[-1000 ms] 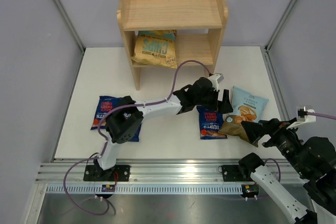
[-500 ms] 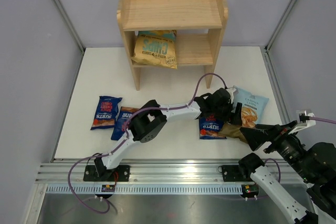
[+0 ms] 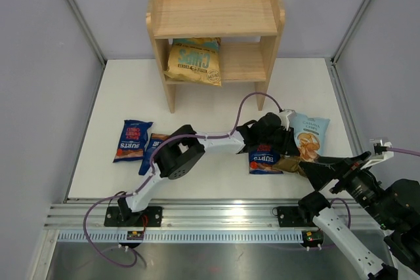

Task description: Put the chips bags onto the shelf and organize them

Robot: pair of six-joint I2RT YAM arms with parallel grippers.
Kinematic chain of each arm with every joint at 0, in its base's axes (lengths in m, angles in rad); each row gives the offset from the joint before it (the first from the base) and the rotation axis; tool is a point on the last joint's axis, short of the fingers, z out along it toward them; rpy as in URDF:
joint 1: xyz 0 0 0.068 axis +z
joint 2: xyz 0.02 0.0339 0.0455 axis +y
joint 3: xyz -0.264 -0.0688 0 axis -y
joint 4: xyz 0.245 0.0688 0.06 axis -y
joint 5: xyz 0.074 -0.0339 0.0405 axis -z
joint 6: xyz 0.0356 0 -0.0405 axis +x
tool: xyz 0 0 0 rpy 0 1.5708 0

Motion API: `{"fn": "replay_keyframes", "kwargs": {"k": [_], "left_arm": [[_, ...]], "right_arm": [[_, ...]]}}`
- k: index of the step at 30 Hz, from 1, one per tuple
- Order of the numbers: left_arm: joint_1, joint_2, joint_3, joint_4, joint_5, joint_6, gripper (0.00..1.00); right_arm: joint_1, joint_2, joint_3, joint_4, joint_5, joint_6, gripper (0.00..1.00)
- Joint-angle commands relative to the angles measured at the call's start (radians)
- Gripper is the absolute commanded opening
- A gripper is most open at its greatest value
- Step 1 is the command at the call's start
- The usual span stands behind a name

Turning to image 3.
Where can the light blue cassava chips bag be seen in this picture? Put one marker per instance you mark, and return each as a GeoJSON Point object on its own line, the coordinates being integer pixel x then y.
{"type": "Point", "coordinates": [309, 136]}

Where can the blue Burts bag right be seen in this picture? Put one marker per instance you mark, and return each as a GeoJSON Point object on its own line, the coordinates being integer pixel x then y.
{"type": "Point", "coordinates": [262, 162]}

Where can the blue Burts bag centre left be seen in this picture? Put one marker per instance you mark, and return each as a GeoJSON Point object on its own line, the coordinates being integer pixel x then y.
{"type": "Point", "coordinates": [154, 141]}

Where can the white slotted cable duct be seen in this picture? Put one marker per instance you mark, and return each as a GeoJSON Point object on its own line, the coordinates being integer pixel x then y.
{"type": "Point", "coordinates": [183, 236]}

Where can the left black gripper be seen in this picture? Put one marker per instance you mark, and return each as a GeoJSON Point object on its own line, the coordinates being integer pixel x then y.
{"type": "Point", "coordinates": [287, 146]}

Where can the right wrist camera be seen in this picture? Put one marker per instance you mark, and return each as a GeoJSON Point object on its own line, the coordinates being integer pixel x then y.
{"type": "Point", "coordinates": [381, 152]}

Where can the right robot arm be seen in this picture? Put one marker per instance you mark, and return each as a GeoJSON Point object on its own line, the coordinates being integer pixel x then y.
{"type": "Point", "coordinates": [393, 212]}

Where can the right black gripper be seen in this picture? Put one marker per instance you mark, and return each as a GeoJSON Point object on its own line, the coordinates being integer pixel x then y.
{"type": "Point", "coordinates": [321, 172]}

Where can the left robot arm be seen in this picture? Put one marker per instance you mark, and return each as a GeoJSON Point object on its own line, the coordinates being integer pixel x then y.
{"type": "Point", "coordinates": [177, 155]}

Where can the blue burts bag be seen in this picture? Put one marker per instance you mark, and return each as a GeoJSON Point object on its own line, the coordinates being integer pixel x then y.
{"type": "Point", "coordinates": [133, 141]}
{"type": "Point", "coordinates": [262, 162]}
{"type": "Point", "coordinates": [154, 141]}

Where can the yellow kettle chips bag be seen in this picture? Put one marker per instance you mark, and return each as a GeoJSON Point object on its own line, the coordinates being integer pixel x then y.
{"type": "Point", "coordinates": [195, 60]}

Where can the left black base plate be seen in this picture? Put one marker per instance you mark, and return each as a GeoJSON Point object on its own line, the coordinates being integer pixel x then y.
{"type": "Point", "coordinates": [149, 217]}

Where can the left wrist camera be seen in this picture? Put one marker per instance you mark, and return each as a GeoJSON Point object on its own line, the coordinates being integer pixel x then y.
{"type": "Point", "coordinates": [286, 116]}

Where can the aluminium mounting rail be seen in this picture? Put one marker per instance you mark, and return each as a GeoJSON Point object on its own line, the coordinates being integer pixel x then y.
{"type": "Point", "coordinates": [187, 214]}

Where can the wooden two-tier shelf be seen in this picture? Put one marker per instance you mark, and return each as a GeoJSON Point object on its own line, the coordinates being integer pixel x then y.
{"type": "Point", "coordinates": [258, 25]}

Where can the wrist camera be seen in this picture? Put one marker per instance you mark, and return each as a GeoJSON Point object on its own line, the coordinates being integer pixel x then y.
{"type": "Point", "coordinates": [381, 152]}
{"type": "Point", "coordinates": [286, 116]}

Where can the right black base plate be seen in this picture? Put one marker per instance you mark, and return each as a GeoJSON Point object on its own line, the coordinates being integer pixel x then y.
{"type": "Point", "coordinates": [293, 217]}

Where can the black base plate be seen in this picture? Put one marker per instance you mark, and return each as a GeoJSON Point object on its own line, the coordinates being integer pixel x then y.
{"type": "Point", "coordinates": [149, 217]}
{"type": "Point", "coordinates": [293, 217]}

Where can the blue Burts bag far left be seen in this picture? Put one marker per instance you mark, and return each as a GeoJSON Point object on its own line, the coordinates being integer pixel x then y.
{"type": "Point", "coordinates": [133, 141]}

